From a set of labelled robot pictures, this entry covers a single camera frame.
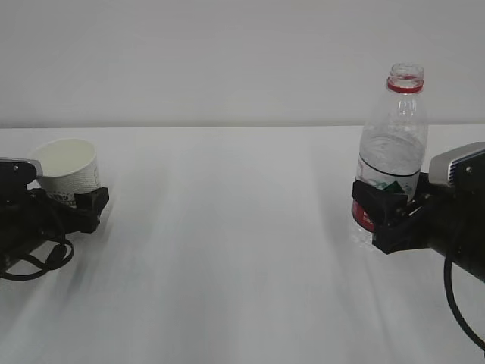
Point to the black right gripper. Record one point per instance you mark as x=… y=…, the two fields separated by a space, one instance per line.
x=432 y=215

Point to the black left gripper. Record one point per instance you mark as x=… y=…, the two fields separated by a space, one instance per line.
x=29 y=218

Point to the white paper cup green logo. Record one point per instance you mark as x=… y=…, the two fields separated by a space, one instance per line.
x=69 y=167

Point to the clear Nongfu Spring water bottle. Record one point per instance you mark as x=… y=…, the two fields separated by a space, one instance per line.
x=394 y=138

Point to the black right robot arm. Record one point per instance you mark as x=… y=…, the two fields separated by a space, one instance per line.
x=468 y=239

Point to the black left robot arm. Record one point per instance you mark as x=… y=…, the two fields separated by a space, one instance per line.
x=32 y=266

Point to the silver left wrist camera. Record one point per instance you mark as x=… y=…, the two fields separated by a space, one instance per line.
x=17 y=173

